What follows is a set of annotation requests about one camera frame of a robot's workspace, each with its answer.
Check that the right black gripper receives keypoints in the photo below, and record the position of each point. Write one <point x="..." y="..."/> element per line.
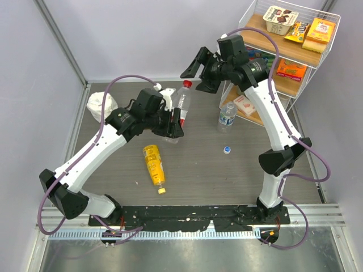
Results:
<point x="206" y="85"/>

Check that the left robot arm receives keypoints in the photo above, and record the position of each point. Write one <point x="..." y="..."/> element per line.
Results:
<point x="151" y="110"/>

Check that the crumpled white paper towel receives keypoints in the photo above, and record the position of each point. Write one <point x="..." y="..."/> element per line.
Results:
<point x="95" y="102"/>

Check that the white yogurt cup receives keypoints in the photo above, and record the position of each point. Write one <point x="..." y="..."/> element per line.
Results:
<point x="279" y="20"/>

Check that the red cap clear bottle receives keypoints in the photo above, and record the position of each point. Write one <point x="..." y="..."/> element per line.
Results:
<point x="182" y="100"/>

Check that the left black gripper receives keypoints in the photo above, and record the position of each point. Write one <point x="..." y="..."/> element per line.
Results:
<point x="178" y="131"/>

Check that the white bottle cap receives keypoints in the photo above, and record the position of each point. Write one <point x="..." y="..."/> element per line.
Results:
<point x="227" y="150"/>

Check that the yellow label bottle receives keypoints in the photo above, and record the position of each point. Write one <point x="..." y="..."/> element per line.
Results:
<point x="154" y="166"/>

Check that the blue green box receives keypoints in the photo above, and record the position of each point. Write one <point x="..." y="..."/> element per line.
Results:
<point x="255" y="53"/>

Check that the yellow candy bag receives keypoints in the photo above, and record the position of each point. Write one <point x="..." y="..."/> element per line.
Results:
<point x="298" y="32"/>

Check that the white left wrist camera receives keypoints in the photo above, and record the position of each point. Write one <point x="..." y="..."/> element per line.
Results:
<point x="168" y="94"/>

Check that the orange snack box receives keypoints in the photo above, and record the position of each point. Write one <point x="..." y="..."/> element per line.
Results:
<point x="291" y="70"/>

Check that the white wire shelf rack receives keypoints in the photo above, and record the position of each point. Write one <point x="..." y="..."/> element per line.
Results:
<point x="287" y="88"/>

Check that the clear bottle blue green label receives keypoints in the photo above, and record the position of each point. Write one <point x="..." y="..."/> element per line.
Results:
<point x="227" y="116"/>

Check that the white slotted cable duct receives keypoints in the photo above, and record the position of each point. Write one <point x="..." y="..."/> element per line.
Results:
<point x="101" y="233"/>

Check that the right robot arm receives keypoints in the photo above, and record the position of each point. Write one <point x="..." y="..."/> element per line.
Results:
<point x="231" y="63"/>

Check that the white pink small box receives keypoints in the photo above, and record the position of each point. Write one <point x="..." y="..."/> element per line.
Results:
<point x="244" y="105"/>

